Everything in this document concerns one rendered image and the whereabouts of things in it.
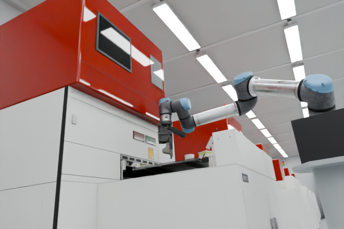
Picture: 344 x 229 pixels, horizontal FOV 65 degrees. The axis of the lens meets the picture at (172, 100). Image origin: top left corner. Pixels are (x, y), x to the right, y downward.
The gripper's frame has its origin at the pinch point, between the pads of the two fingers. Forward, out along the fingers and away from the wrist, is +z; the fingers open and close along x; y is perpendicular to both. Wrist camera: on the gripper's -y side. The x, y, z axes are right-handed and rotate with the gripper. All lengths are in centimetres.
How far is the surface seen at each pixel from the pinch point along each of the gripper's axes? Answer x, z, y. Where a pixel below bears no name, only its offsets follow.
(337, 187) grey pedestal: 50, 25, -59
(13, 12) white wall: -73, -172, 148
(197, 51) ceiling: -169, -177, -55
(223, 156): 52, 11, -17
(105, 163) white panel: 25.1, 5.8, 32.6
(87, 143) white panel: 36, -2, 39
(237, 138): 54, 5, -23
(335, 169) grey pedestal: 50, 19, -60
